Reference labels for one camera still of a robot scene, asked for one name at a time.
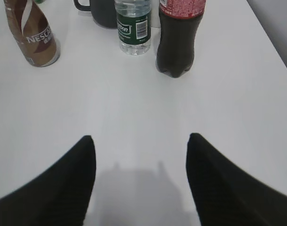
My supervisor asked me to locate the clear water bottle green label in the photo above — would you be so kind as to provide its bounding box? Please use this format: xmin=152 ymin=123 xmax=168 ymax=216
xmin=115 ymin=0 xmax=151 ymax=56

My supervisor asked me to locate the dark grey ceramic mug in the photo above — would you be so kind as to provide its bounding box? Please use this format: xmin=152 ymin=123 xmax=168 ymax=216
xmin=73 ymin=0 xmax=117 ymax=29

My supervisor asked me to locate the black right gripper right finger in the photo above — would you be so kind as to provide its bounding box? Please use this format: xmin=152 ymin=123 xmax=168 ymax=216
xmin=186 ymin=133 xmax=287 ymax=226

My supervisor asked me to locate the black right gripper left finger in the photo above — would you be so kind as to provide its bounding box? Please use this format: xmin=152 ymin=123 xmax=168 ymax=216
xmin=0 ymin=135 xmax=96 ymax=226

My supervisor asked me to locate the cola bottle red label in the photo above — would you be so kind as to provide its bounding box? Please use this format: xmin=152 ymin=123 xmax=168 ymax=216
xmin=156 ymin=0 xmax=206 ymax=78

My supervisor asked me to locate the brown Nescafe coffee bottle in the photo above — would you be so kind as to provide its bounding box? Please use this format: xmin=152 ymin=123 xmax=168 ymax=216
xmin=4 ymin=0 xmax=60 ymax=67

